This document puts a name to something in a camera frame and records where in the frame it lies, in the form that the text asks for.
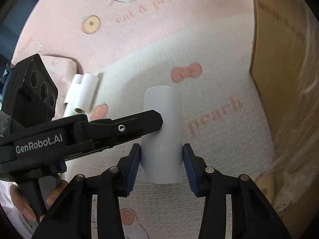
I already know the person's left hand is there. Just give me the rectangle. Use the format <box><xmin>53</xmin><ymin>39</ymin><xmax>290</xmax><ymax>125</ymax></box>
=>
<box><xmin>10</xmin><ymin>179</ymin><xmax>69</xmax><ymax>221</ymax></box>

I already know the white plastic cylinder cup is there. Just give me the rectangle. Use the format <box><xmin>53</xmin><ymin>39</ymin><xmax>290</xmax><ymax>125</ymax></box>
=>
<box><xmin>140</xmin><ymin>86</ymin><xmax>183</xmax><ymax>184</ymax></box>

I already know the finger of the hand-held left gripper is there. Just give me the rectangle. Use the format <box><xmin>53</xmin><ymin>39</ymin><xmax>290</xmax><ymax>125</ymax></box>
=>
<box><xmin>87</xmin><ymin>110</ymin><xmax>164</xmax><ymax>155</ymax></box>

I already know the brown cardboard box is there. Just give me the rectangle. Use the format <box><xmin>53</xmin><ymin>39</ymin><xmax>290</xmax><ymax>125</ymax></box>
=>
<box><xmin>249</xmin><ymin>0</ymin><xmax>319</xmax><ymax>216</ymax></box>

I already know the pink and white printed blanket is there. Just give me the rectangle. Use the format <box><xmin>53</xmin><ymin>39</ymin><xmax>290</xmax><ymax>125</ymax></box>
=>
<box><xmin>10</xmin><ymin>0</ymin><xmax>277</xmax><ymax>239</ymax></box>

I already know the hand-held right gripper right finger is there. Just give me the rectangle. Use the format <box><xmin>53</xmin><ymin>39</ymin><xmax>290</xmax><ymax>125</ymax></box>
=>
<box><xmin>182</xmin><ymin>143</ymin><xmax>292</xmax><ymax>239</ymax></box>

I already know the pink folded cloth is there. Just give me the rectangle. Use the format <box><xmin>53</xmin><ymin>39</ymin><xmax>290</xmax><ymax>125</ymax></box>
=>
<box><xmin>40</xmin><ymin>54</ymin><xmax>78</xmax><ymax>97</ymax></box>

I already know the white pipe fitting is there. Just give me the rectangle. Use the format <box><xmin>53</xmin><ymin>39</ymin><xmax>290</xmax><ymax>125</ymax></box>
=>
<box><xmin>73</xmin><ymin>73</ymin><xmax>99</xmax><ymax>115</ymax></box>

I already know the white paper tube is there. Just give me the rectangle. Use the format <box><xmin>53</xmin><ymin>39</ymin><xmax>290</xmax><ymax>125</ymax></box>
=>
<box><xmin>63</xmin><ymin>74</ymin><xmax>85</xmax><ymax>106</ymax></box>

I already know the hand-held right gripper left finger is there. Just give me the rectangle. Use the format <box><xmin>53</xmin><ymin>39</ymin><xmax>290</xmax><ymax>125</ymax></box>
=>
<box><xmin>31</xmin><ymin>143</ymin><xmax>142</xmax><ymax>239</ymax></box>

